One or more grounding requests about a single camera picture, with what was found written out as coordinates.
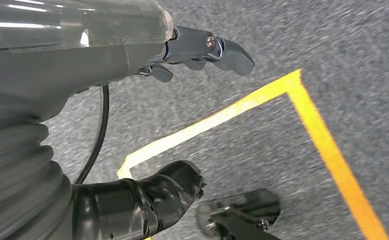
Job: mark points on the yellow floor tape square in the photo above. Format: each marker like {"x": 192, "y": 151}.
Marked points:
{"x": 317, "y": 129}

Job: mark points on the black robot foot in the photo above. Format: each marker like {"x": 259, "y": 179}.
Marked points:
{"x": 247, "y": 205}

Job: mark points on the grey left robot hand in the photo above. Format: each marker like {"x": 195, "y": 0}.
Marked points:
{"x": 65, "y": 56}

